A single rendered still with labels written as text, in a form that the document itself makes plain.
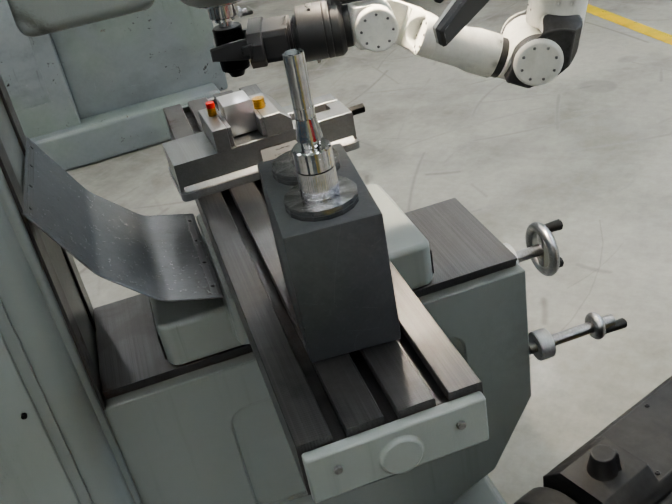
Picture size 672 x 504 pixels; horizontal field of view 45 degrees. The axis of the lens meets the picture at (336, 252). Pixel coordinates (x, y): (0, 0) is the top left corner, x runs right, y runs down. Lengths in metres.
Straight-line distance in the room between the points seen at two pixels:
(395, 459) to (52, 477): 0.67
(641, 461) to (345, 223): 0.66
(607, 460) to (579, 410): 1.02
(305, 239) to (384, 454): 0.26
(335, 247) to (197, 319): 0.48
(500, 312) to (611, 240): 1.47
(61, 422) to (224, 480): 0.36
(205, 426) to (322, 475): 0.58
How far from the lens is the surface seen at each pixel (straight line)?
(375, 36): 1.29
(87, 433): 1.42
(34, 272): 1.28
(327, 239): 0.94
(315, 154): 0.93
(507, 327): 1.60
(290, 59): 0.91
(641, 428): 1.45
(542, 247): 1.73
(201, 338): 1.40
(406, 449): 0.96
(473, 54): 1.34
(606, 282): 2.79
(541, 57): 1.33
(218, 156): 1.49
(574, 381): 2.41
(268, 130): 1.50
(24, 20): 1.20
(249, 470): 1.61
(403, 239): 1.46
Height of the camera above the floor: 1.61
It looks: 31 degrees down
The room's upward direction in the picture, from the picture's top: 11 degrees counter-clockwise
